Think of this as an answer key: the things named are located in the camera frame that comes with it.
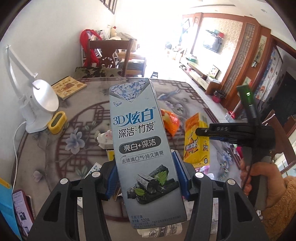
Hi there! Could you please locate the blue folder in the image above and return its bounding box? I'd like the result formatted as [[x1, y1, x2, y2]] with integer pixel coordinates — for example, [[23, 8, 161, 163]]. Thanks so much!
[[1, 178, 22, 240]]

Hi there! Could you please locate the white desk lamp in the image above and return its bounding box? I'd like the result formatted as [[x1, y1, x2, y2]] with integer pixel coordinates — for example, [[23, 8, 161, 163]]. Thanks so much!
[[5, 45, 59, 133]]

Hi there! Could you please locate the red floor trash bin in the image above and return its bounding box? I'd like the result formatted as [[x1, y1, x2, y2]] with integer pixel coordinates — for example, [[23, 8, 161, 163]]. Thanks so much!
[[212, 90, 226, 103]]

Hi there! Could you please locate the smartphone red case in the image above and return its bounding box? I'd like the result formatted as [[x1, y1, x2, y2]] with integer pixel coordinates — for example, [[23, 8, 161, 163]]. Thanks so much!
[[12, 190, 34, 237]]

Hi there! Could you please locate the white lamp cable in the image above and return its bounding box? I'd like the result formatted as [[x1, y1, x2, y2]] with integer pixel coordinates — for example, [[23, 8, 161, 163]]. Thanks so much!
[[11, 120, 27, 193]]

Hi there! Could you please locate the wall television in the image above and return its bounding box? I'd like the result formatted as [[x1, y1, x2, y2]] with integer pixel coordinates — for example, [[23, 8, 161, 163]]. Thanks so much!
[[203, 30, 224, 53]]

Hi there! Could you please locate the right hand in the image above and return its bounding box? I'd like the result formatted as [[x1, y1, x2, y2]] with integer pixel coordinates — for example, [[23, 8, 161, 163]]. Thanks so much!
[[240, 159, 287, 210]]

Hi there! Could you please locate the yellow patterned book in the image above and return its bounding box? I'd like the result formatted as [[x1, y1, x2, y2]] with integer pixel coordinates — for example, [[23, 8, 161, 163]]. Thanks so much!
[[52, 76, 87, 100]]

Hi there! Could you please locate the red bag on chair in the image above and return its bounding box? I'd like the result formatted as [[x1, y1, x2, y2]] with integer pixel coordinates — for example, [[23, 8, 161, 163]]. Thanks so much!
[[80, 29, 102, 67]]

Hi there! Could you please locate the low tv cabinet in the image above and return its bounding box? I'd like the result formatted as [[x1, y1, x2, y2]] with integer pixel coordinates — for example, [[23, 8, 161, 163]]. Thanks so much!
[[180, 57, 222, 95]]

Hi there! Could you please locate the dark wooden chair far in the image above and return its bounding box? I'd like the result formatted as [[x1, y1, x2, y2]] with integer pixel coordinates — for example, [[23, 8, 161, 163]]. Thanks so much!
[[89, 38, 146, 77]]

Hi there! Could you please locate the white crumpled wrapper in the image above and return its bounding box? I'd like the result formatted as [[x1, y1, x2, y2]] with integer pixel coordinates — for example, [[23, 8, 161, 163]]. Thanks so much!
[[94, 130, 113, 150]]

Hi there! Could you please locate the orange snack bag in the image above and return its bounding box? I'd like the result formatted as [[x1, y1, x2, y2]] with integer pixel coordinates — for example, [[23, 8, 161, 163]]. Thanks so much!
[[161, 109, 180, 137]]

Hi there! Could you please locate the yellow black small container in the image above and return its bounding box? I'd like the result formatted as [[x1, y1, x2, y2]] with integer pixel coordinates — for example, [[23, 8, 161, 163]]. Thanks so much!
[[48, 111, 67, 135]]

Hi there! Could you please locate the beige fuzzy sleeve forearm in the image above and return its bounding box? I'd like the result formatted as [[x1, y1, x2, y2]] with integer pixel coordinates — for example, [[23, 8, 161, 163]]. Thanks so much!
[[263, 176, 295, 240]]

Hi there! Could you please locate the grey toothpaste box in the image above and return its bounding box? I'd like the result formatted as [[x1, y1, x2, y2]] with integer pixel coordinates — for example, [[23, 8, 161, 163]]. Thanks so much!
[[109, 79, 187, 229]]

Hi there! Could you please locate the yellow snack box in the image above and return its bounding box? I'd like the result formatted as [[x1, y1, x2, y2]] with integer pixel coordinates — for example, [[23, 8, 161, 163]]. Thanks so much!
[[183, 113, 210, 168]]

